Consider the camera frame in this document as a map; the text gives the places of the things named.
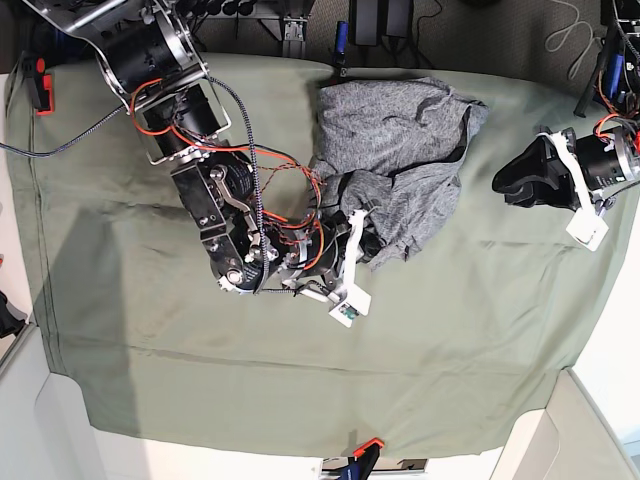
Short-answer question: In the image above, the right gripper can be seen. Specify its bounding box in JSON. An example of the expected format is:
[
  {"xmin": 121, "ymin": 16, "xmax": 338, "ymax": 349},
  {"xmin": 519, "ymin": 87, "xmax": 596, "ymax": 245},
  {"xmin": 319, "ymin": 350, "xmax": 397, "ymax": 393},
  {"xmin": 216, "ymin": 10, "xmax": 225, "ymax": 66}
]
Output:
[{"xmin": 277, "ymin": 214, "xmax": 385, "ymax": 295}]

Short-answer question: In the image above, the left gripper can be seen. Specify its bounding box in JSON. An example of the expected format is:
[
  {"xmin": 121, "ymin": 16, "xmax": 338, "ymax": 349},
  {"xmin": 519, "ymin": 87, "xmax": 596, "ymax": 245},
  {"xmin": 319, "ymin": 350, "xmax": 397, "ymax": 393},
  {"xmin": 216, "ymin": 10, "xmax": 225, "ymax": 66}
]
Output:
[{"xmin": 491, "ymin": 127, "xmax": 639, "ymax": 211}]

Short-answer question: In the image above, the grey heathered T-shirt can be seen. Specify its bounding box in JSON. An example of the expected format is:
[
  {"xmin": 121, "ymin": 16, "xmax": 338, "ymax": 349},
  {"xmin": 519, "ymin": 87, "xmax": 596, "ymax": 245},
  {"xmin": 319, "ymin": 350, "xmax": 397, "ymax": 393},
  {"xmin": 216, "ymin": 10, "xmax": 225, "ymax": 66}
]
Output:
[{"xmin": 313, "ymin": 77, "xmax": 490, "ymax": 269}]

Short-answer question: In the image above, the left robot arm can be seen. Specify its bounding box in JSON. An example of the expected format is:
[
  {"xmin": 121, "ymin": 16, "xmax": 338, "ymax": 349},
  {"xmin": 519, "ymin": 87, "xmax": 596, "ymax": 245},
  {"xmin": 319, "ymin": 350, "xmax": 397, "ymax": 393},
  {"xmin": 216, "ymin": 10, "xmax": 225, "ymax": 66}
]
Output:
[{"xmin": 492, "ymin": 1, "xmax": 639, "ymax": 215}]

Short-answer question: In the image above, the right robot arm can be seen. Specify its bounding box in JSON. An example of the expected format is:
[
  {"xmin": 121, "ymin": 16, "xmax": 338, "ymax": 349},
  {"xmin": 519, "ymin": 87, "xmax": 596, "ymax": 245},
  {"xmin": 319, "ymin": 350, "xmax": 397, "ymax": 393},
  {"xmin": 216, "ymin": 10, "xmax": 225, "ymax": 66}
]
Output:
[{"xmin": 31, "ymin": 1, "xmax": 375, "ymax": 294}]

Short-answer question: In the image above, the green table cloth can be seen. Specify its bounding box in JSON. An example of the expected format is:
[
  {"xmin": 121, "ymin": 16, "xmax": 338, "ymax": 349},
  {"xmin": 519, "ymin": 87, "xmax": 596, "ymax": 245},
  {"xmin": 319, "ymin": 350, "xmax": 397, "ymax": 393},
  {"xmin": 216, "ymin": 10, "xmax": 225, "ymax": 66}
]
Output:
[{"xmin": 6, "ymin": 62, "xmax": 639, "ymax": 457}]

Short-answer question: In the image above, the top centre red clamp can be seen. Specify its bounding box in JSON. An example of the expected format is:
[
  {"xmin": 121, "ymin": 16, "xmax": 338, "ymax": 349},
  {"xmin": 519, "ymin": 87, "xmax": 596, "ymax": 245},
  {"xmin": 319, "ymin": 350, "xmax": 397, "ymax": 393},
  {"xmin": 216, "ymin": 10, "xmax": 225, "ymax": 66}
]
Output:
[{"xmin": 331, "ymin": 21, "xmax": 348, "ymax": 79}]

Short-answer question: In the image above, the bottom red blue clamp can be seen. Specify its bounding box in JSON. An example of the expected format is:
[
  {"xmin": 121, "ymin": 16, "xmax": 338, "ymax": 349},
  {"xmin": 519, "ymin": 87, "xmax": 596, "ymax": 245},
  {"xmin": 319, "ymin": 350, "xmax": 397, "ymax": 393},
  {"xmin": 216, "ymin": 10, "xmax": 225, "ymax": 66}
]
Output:
[{"xmin": 338, "ymin": 437, "xmax": 385, "ymax": 480}]

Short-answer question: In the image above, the black power adapter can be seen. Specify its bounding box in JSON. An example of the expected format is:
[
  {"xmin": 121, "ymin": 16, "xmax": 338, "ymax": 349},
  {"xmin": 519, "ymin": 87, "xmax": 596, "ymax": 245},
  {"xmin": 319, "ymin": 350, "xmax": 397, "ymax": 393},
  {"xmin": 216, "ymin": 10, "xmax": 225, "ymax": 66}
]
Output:
[{"xmin": 348, "ymin": 0, "xmax": 413, "ymax": 47}]

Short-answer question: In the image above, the left red black clamp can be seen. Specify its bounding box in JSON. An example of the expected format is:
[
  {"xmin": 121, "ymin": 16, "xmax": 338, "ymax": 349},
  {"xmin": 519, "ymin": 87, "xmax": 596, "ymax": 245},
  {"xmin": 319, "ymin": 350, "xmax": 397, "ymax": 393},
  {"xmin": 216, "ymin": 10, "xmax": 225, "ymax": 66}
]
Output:
[{"xmin": 21, "ymin": 52, "xmax": 55, "ymax": 116}]

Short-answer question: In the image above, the white looped cable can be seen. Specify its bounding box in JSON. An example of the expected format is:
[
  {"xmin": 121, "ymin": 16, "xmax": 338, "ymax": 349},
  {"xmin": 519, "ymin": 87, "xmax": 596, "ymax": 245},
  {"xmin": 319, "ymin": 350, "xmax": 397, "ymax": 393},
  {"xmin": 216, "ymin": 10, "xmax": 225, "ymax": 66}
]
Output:
[{"xmin": 543, "ymin": 0, "xmax": 601, "ymax": 79}]

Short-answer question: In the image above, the aluminium frame bracket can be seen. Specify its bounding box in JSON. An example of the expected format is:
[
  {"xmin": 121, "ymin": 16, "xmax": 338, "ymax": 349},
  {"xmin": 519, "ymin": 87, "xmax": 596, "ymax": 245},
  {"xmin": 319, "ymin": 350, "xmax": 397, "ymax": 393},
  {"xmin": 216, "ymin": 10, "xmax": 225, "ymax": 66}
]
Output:
[{"xmin": 281, "ymin": 17, "xmax": 308, "ymax": 59}]

